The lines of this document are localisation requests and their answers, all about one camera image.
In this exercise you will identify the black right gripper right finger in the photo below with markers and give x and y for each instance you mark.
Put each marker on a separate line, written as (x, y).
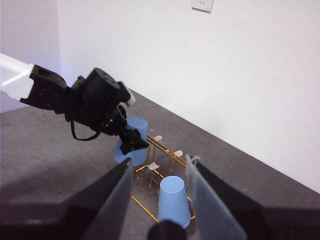
(225, 215)

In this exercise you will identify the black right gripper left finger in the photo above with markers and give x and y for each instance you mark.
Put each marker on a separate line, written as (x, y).
(100, 215)

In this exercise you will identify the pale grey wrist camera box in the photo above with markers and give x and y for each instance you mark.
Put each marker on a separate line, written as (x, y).
(128, 93)

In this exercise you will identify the white wall socket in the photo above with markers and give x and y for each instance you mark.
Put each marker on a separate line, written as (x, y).
(203, 5)

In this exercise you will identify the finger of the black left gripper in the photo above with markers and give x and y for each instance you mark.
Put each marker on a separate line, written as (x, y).
(133, 143)

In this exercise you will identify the blue ribbed cup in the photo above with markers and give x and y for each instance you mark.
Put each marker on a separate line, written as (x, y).
(173, 205)
(137, 125)

